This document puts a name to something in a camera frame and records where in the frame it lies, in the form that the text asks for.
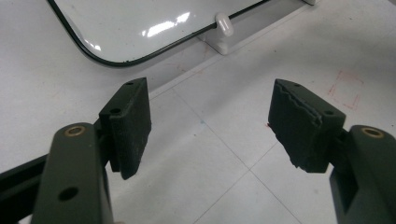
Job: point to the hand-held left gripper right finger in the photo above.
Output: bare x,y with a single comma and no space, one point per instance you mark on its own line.
302,130

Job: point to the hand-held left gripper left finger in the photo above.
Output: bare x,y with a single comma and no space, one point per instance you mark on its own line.
130,124

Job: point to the white whiteboard with black rim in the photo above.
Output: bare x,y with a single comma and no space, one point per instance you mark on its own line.
140,18

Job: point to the white whiteboard stand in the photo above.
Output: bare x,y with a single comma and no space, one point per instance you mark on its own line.
224,25

